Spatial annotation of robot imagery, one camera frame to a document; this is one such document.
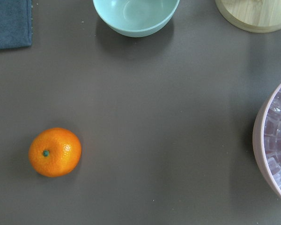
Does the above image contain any green bowl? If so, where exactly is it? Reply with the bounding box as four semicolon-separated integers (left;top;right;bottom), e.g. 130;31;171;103
93;0;180;38

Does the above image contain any orange mandarin fruit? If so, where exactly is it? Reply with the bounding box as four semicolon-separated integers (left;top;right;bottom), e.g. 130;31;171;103
28;127;81;177

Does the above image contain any pink bowl with ice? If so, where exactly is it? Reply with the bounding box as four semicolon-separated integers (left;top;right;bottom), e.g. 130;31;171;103
252;83;281;198

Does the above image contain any wooden cup tree stand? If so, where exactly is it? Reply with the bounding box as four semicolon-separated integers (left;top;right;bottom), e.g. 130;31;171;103
215;0;281;33

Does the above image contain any grey folded cloth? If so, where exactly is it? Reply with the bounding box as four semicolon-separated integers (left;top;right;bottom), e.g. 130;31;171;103
0;0;32;50

